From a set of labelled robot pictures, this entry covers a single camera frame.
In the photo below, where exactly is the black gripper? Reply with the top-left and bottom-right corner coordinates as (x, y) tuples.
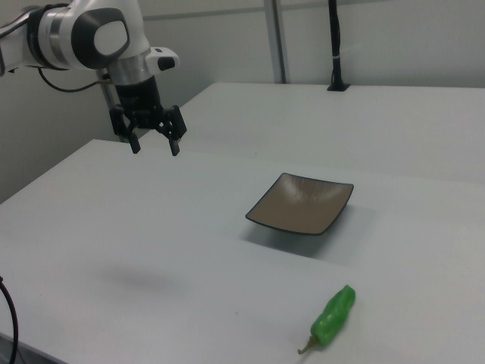
(109, 75), (188, 157)

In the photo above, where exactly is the green chili pepper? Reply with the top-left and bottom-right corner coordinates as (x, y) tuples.
(297, 284), (357, 356)

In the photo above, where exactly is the square brown ceramic plate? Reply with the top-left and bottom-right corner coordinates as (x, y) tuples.
(245, 172), (355, 235)

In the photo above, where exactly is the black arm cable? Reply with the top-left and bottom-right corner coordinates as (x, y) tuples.
(36, 67), (111, 93)

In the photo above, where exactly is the grey partition frame post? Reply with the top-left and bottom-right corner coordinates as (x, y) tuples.
(264, 0), (292, 84)

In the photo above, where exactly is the black camera stand pole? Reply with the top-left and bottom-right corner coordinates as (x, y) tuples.
(327, 0), (352, 93)

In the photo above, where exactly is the black cable at table edge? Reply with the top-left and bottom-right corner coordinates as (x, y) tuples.
(0, 275), (20, 364)

